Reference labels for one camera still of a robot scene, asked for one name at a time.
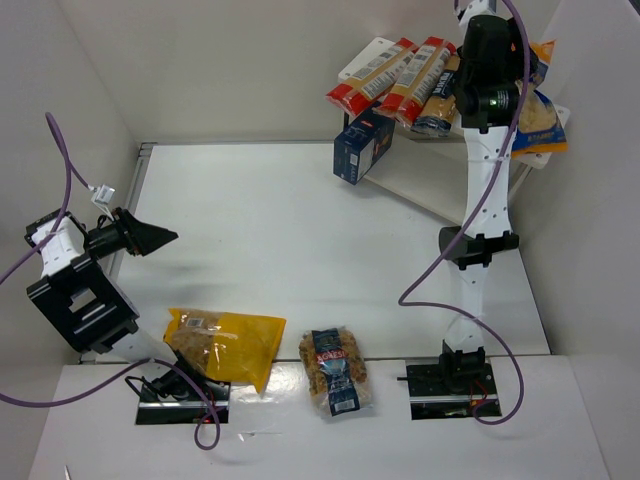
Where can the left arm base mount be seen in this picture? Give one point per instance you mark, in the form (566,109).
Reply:
(180,404)

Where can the dark blue pasta box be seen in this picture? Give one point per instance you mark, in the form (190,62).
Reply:
(361,145)

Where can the clear fusilli pasta bag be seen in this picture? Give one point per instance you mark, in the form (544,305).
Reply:
(336,371)

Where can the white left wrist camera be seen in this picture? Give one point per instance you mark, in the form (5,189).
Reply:
(102,195)

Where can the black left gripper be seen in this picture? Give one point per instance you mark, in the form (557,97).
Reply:
(129,232)

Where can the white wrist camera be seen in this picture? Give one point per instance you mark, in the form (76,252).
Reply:
(473,8)
(102,195)

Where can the red spaghetti pack left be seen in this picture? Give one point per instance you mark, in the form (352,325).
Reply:
(373,80)

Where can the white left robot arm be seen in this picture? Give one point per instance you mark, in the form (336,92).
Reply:
(79,298)

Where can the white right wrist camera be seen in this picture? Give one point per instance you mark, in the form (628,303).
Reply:
(473,8)

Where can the blue orange pasta bag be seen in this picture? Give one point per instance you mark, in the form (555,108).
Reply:
(539,129)

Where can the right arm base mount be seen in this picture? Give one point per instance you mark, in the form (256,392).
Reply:
(430,398)

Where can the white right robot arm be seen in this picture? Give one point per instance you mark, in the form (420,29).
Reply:
(492,61)

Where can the dark blue spaghetti pack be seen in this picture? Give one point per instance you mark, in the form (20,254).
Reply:
(438,114)

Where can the yellow pasta bag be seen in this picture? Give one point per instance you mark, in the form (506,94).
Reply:
(226,346)

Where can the white two-tier shelf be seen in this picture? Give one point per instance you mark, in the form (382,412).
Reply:
(432,174)

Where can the red spaghetti pack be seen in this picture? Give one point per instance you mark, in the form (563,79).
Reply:
(408,96)
(373,80)

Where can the red spaghetti pack middle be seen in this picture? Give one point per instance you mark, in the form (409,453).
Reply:
(408,96)

